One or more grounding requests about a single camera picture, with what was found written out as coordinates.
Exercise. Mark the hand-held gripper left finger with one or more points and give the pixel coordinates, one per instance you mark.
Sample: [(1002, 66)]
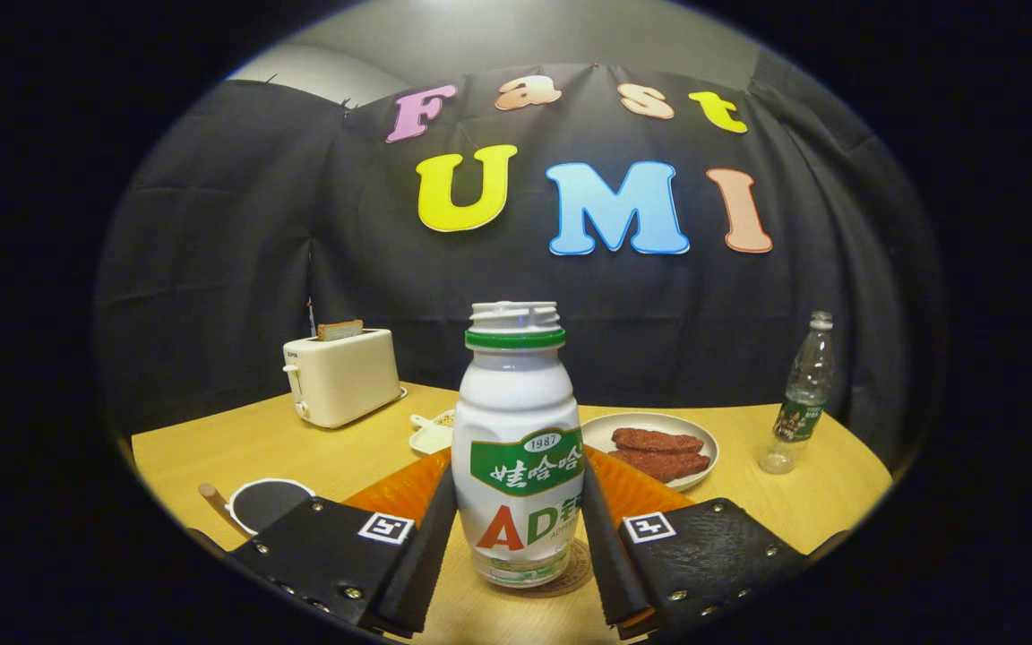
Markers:
[(426, 564)]

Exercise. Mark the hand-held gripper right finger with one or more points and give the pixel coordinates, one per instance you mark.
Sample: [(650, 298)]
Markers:
[(606, 564)]

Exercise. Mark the round cork coaster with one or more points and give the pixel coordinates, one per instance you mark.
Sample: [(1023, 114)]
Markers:
[(577, 575)]

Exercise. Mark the white juice bottle green label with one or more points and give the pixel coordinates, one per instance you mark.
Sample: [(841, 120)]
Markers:
[(516, 394)]

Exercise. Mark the clear plastic water bottle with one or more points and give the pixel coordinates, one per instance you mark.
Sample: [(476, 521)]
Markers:
[(803, 403)]

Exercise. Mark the red meat strip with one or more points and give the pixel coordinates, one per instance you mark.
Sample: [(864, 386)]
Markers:
[(659, 440), (668, 465)]

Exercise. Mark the small white divided dish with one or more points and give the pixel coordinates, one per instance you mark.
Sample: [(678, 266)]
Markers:
[(431, 439)]

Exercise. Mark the round white plate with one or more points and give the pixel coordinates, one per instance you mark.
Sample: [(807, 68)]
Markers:
[(601, 430)]

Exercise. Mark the wooden table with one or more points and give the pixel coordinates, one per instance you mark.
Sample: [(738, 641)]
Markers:
[(301, 448)]

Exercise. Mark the cream toaster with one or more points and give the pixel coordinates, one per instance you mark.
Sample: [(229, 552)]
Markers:
[(346, 376)]

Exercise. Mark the bread slice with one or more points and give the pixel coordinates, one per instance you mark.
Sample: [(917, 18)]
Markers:
[(339, 330)]

